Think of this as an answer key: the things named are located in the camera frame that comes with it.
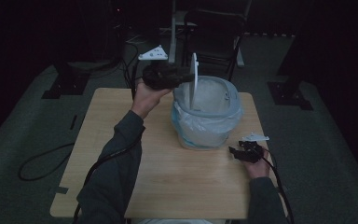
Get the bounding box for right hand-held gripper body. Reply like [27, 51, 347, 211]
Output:
[238, 132, 270, 164]

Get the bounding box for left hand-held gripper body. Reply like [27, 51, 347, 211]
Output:
[137, 44, 185, 91]

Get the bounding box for white bin with plastic liner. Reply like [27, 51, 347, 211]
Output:
[171, 77, 244, 150]

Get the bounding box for grey-blue trash bin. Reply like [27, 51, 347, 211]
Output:
[171, 75, 242, 149]

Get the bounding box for person's right hand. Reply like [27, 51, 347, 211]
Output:
[243, 148, 272, 180]

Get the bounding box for person's left hand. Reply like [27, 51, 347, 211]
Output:
[131, 77, 172, 120]

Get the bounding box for black folding chair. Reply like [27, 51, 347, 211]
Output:
[182, 8, 247, 82]

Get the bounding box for black stand base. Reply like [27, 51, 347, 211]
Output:
[266, 79, 314, 112]
[41, 61, 91, 101]

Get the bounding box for black cables by stand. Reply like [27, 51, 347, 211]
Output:
[117, 33, 142, 101]

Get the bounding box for grey metal stand frame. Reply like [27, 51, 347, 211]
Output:
[167, 0, 254, 68]

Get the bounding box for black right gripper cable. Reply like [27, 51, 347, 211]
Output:
[260, 147, 296, 224]

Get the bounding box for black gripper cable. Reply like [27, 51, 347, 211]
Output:
[260, 147, 296, 224]
[72, 141, 142, 224]

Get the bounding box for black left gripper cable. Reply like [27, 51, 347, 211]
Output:
[72, 141, 142, 224]

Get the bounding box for black floor cable loop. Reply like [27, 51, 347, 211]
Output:
[18, 142, 76, 182]

